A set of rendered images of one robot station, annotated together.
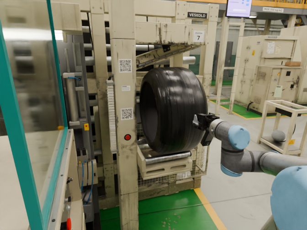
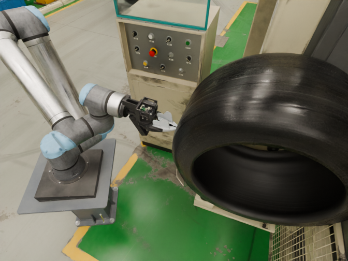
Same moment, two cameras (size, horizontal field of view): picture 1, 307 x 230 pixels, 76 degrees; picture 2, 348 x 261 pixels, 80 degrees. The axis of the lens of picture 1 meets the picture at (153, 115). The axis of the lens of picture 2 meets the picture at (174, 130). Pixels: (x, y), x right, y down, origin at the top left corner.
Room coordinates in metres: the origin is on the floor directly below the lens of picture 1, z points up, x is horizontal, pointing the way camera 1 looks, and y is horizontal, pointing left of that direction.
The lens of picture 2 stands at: (1.36, -0.63, 1.78)
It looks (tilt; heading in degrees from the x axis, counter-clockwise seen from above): 50 degrees down; 128
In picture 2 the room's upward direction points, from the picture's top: straight up
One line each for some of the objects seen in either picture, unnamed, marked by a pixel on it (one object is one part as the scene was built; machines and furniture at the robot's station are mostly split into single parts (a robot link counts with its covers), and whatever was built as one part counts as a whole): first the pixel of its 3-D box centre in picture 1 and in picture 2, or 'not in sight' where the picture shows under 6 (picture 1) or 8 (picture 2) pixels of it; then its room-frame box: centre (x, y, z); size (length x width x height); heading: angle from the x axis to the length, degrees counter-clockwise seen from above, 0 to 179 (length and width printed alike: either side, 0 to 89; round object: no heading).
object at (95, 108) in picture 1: (99, 143); not in sight; (1.97, 0.60, 0.61); 0.33 x 0.06 x 0.86; 19
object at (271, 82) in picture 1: (273, 90); not in sight; (5.15, -3.19, 0.62); 0.91 x 0.58 x 1.25; 103
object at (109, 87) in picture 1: (112, 117); not in sight; (1.16, 0.26, 1.19); 0.05 x 0.04 x 0.48; 19
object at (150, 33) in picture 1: (164, 35); not in sight; (1.64, -0.08, 1.71); 0.61 x 0.25 x 0.15; 109
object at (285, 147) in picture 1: (283, 128); not in sight; (3.01, -2.14, 0.40); 0.60 x 0.35 x 0.80; 13
